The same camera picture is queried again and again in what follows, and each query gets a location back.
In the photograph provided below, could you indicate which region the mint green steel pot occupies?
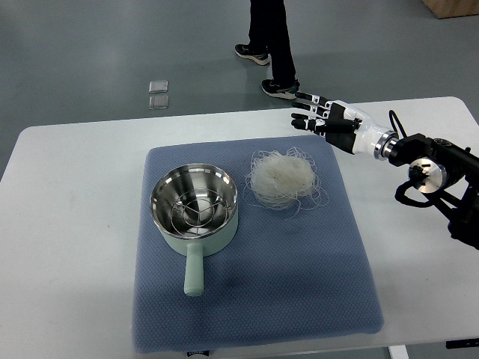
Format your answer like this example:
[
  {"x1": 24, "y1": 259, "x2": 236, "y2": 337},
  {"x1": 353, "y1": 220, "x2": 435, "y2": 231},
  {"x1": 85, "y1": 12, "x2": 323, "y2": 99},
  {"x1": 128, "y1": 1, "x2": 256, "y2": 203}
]
[{"x1": 150, "y1": 163, "x2": 239, "y2": 297}]

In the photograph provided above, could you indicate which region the round wire steaming rack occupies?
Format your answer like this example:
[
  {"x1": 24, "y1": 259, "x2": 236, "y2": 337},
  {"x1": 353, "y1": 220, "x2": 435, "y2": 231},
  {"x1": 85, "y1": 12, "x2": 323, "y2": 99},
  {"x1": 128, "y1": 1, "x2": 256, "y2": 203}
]
[{"x1": 171, "y1": 188, "x2": 230, "y2": 238}]

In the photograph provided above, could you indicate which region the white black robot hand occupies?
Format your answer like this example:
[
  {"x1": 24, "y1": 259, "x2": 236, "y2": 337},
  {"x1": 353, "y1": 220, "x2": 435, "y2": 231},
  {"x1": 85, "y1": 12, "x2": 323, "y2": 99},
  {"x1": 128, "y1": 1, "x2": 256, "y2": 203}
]
[{"x1": 291, "y1": 92, "x2": 398, "y2": 161}]

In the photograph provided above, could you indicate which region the white vermicelli noodle bundle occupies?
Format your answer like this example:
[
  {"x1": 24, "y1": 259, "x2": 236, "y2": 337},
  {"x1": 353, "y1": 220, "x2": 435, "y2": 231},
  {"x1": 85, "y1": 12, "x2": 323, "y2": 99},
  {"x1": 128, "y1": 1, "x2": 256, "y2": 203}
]
[{"x1": 241, "y1": 147, "x2": 330, "y2": 220}]

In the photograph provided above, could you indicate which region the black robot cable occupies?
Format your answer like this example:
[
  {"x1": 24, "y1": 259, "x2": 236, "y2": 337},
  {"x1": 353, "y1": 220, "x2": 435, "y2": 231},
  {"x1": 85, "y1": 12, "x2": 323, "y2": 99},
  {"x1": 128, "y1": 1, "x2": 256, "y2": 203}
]
[{"x1": 387, "y1": 109, "x2": 408, "y2": 138}]

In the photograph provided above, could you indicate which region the upper metal floor plate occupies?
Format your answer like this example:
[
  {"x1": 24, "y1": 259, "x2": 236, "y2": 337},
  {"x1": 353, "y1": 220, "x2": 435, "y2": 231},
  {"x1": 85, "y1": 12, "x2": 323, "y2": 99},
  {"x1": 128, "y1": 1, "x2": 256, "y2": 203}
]
[{"x1": 149, "y1": 80, "x2": 168, "y2": 93}]

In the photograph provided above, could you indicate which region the wooden box corner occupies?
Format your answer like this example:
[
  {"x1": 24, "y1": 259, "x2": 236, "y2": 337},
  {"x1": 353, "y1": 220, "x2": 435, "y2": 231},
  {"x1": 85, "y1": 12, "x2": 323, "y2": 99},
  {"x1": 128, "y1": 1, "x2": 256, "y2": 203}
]
[{"x1": 422, "y1": 0, "x2": 478, "y2": 19}]

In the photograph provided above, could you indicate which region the blue textured mat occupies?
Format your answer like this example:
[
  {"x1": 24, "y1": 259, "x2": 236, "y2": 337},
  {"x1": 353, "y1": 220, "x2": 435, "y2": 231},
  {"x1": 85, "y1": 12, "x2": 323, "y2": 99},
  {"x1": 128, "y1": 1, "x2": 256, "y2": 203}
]
[{"x1": 132, "y1": 135, "x2": 383, "y2": 353}]

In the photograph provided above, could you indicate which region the white table leg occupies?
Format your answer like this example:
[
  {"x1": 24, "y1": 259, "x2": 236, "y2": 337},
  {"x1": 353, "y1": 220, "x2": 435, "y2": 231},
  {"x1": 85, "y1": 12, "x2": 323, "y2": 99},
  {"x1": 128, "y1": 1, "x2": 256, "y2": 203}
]
[{"x1": 388, "y1": 345, "x2": 409, "y2": 359}]

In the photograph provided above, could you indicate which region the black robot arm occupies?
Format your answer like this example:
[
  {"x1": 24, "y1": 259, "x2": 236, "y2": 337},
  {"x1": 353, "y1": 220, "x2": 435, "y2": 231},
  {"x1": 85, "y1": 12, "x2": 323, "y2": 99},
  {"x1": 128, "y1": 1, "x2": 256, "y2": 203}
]
[{"x1": 383, "y1": 134, "x2": 478, "y2": 248}]

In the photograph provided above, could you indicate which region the person in black trousers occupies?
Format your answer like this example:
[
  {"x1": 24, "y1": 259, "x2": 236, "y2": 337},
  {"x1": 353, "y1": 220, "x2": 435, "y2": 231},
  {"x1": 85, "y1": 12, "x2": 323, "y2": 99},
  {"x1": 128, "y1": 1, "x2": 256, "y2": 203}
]
[{"x1": 234, "y1": 0, "x2": 299, "y2": 100}]

